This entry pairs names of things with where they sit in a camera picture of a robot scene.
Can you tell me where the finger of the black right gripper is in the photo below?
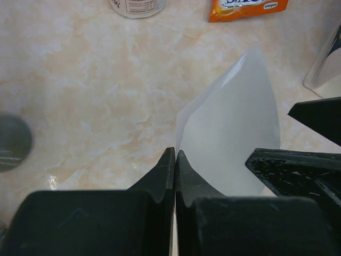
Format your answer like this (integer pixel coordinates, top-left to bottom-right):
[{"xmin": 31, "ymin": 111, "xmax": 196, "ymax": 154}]
[
  {"xmin": 288, "ymin": 97, "xmax": 341, "ymax": 146},
  {"xmin": 245, "ymin": 148, "xmax": 340, "ymax": 208}
]

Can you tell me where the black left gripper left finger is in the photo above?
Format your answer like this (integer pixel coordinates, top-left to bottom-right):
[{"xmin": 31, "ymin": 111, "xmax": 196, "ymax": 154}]
[{"xmin": 1, "ymin": 148, "xmax": 175, "ymax": 255}]

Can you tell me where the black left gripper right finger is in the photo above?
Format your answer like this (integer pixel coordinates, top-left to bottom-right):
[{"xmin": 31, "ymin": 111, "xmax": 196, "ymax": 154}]
[{"xmin": 175, "ymin": 151, "xmax": 340, "ymax": 255}]

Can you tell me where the white paper coffee filter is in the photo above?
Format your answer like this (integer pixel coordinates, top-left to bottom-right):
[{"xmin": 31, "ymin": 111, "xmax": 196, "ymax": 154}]
[{"xmin": 175, "ymin": 46, "xmax": 280, "ymax": 196}]

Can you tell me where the cream canvas tote bag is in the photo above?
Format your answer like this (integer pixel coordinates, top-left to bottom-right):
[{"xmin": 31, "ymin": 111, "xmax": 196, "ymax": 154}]
[{"xmin": 303, "ymin": 22, "xmax": 341, "ymax": 99}]

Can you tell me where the orange snack bag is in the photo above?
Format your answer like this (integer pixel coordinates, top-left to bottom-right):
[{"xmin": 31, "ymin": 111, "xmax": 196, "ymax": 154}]
[{"xmin": 208, "ymin": 0, "xmax": 288, "ymax": 23}]

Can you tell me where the white toilet paper roll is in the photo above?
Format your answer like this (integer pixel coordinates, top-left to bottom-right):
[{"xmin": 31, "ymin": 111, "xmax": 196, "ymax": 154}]
[{"xmin": 109, "ymin": 0, "xmax": 166, "ymax": 19}]

